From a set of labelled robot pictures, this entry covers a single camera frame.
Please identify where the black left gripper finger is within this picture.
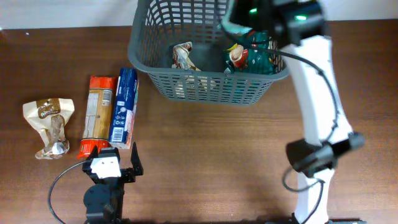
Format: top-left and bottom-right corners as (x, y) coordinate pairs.
(88, 146), (98, 159)
(131, 142), (142, 170)

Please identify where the green coffee mix bag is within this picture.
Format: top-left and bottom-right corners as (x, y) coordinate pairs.
(223, 30), (284, 75)

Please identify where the blue rectangular box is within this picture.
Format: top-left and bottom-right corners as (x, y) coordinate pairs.
(109, 68), (139, 150)

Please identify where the beige brown snack pouch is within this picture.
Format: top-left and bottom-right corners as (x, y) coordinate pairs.
(22, 98), (75, 159)
(170, 42), (215, 97)

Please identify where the grey plastic basket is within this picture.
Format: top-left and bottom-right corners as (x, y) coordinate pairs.
(128, 0), (289, 105)

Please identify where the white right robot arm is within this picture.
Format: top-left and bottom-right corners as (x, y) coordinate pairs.
(220, 0), (365, 224)

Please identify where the orange biscuit package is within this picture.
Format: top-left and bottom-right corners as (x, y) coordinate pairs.
(76, 76), (117, 159)

